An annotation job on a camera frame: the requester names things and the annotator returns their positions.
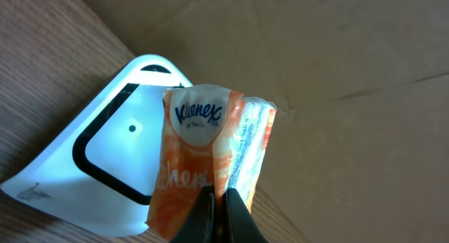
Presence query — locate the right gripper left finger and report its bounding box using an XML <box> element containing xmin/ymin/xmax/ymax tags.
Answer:
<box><xmin>170</xmin><ymin>186</ymin><xmax>215</xmax><ymax>243</ymax></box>

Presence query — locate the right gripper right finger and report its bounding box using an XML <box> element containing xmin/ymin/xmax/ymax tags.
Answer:
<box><xmin>223</xmin><ymin>188</ymin><xmax>268</xmax><ymax>243</ymax></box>

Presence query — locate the small orange tissue pack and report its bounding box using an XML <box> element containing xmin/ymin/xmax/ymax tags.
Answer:
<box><xmin>147</xmin><ymin>84</ymin><xmax>277</xmax><ymax>242</ymax></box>

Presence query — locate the white barcode scanner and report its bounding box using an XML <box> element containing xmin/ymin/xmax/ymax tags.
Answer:
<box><xmin>1</xmin><ymin>54</ymin><xmax>191</xmax><ymax>237</ymax></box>

